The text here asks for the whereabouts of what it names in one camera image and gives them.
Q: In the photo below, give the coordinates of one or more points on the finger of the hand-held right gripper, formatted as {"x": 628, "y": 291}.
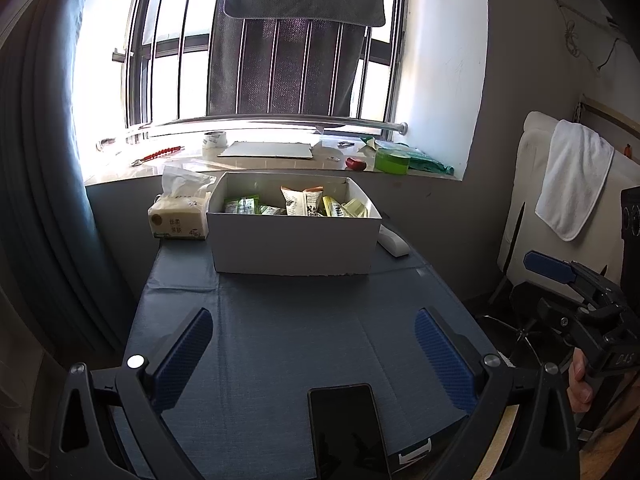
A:
{"x": 545, "y": 305}
{"x": 550, "y": 266}

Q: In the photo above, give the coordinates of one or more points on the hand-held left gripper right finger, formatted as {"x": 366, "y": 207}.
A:
{"x": 445, "y": 360}

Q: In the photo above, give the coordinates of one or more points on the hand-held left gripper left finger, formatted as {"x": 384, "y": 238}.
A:
{"x": 182, "y": 360}

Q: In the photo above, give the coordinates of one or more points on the white cardboard box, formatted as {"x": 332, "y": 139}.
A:
{"x": 295, "y": 240}

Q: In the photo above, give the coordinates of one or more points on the green white snack packet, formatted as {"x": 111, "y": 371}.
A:
{"x": 242, "y": 205}

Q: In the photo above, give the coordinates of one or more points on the small green snack packet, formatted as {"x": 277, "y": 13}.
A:
{"x": 272, "y": 211}

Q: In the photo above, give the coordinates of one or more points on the pale green snack packet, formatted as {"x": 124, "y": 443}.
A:
{"x": 359, "y": 208}

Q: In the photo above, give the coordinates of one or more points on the large yellow snack bag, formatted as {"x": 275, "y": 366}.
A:
{"x": 334, "y": 207}

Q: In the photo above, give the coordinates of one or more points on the white orange snack packet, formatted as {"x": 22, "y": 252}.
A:
{"x": 300, "y": 200}

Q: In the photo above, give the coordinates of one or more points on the person's right hand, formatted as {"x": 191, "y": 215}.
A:
{"x": 580, "y": 380}

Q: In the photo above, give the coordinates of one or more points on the black chair base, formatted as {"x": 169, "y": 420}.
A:
{"x": 520, "y": 332}

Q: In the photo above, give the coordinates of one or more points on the white chair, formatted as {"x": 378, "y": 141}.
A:
{"x": 525, "y": 200}

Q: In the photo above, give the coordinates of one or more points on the white towel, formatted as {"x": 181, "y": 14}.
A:
{"x": 575, "y": 180}

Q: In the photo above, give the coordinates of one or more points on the blue table cloth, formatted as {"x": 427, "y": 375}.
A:
{"x": 300, "y": 340}

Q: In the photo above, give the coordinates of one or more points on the black smartphone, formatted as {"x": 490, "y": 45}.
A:
{"x": 347, "y": 430}

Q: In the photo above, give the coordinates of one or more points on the white remote control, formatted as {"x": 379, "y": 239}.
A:
{"x": 392, "y": 242}

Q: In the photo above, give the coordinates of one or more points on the tissue pack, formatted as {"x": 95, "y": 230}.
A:
{"x": 177, "y": 210}

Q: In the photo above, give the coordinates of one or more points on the green plastic bag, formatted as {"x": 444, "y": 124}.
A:
{"x": 430, "y": 165}

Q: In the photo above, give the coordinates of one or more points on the green round container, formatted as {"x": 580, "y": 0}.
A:
{"x": 392, "y": 160}

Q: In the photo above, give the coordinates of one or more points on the small red object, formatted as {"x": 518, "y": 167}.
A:
{"x": 356, "y": 163}

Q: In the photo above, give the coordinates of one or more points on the yellow green packet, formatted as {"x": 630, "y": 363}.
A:
{"x": 370, "y": 142}

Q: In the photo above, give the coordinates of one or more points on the tape roll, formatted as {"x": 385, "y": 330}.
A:
{"x": 215, "y": 139}

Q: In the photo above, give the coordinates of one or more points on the flat cardboard sheet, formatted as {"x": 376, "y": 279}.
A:
{"x": 267, "y": 150}

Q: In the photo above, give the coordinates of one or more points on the small metal object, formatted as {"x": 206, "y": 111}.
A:
{"x": 104, "y": 143}

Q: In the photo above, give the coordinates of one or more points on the nail clipper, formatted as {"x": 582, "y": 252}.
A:
{"x": 345, "y": 144}

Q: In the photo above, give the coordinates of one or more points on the blue curtain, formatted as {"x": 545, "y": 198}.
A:
{"x": 40, "y": 160}

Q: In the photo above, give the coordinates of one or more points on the dark mesh cloth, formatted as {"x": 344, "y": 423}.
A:
{"x": 285, "y": 65}

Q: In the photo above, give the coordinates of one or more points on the wooden frame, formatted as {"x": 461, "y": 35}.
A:
{"x": 607, "y": 110}

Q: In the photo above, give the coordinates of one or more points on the metal window rail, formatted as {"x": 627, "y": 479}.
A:
{"x": 280, "y": 121}

